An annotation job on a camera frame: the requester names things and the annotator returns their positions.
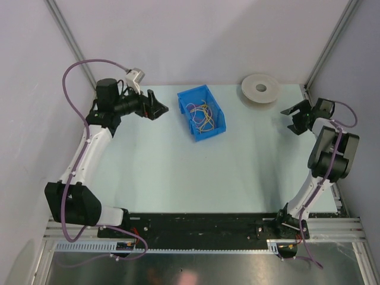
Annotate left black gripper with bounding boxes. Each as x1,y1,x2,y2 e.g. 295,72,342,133
113,83,167,121

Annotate grey cable spool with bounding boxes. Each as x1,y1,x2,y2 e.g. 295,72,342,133
241,74,281,105

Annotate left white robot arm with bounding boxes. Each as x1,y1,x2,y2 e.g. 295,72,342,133
45,78,169,238

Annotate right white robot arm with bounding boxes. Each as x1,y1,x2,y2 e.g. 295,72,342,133
274,98,360,238

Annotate blue plastic bin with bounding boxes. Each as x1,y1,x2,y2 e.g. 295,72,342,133
177,85,226,142

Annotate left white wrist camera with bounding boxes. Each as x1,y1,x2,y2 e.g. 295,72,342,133
125,68,145,94

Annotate white cable in bin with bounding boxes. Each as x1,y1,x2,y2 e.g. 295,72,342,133
184,102,202,124

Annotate yellow cable in bin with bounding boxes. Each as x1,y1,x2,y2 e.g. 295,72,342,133
189,100,216,133

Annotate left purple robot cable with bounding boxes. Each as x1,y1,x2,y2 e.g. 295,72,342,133
61,59,149,262

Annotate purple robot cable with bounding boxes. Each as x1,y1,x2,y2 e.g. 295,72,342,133
61,59,149,262
278,100,357,269

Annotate right aluminium frame post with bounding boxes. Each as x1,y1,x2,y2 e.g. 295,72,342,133
304,0,362,91

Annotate aluminium frame post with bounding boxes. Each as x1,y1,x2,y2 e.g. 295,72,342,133
43,0,96,90
304,0,362,91

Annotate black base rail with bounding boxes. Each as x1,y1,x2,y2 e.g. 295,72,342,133
97,211,311,250

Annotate grey slotted cable duct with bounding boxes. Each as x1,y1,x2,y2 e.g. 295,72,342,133
55,239,309,255

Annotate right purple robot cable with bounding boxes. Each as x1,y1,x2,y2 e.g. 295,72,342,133
278,100,357,269

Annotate left aluminium frame post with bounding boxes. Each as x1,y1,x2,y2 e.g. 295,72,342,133
43,0,96,90

